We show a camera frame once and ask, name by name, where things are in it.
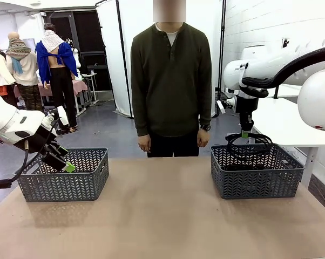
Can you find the person's left hand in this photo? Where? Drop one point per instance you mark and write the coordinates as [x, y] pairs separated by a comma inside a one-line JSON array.
[[203, 138]]

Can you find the mannequin with blue garment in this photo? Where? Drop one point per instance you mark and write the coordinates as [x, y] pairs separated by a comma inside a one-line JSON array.
[[57, 62]]

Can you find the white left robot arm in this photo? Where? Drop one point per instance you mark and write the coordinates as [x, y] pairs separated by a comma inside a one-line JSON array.
[[6, 121]]

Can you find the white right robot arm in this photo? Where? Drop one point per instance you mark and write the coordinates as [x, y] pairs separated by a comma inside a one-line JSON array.
[[265, 62]]

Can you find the black wristwatch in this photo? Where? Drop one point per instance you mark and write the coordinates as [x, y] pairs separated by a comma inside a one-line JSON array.
[[205, 127]]

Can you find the white photo backdrop screen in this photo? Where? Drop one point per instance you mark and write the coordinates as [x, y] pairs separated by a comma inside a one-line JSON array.
[[141, 16]]

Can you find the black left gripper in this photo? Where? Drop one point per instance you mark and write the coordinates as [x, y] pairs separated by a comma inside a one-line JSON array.
[[42, 137]]

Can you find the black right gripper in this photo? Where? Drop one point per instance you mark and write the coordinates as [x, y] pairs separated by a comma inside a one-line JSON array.
[[246, 106]]

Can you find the person's right forearm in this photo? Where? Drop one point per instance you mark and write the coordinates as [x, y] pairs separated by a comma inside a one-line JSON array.
[[141, 116]]

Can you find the small wall mounted device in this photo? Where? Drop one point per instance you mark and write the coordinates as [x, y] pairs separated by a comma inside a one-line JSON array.
[[285, 42]]

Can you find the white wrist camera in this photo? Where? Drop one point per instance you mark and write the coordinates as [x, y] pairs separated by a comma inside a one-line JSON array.
[[225, 105], [62, 116]]

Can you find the dark doorway frame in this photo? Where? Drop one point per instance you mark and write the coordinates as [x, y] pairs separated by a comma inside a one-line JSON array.
[[89, 32]]

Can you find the grey plastic woven basket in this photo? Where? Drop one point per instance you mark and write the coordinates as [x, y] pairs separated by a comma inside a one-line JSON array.
[[257, 183], [62, 186]]

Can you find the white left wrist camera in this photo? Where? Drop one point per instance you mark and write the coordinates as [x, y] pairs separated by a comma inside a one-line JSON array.
[[62, 116]]

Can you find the person in green sweater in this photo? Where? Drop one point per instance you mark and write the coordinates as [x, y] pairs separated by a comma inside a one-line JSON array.
[[172, 81]]

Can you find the white desk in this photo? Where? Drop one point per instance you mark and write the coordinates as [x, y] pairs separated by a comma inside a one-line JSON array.
[[281, 126]]

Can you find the mannequin with patterned scarf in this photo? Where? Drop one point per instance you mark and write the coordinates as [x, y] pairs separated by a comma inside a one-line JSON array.
[[23, 67]]

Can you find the person's left forearm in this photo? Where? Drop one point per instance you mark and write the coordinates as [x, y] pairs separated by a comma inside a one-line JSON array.
[[205, 110]]

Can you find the table with pink cloth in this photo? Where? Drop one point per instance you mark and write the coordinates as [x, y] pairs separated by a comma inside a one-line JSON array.
[[80, 86]]

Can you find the person's right hand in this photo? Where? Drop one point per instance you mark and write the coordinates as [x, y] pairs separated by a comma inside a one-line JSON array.
[[144, 143]]

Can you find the black backdrop stand pole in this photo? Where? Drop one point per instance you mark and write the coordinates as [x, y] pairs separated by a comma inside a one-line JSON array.
[[124, 62], [223, 27]]

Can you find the small white side table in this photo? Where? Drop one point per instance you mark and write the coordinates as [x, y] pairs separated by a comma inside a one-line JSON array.
[[91, 81]]

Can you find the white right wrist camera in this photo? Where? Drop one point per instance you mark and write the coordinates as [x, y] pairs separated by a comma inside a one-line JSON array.
[[225, 105]]

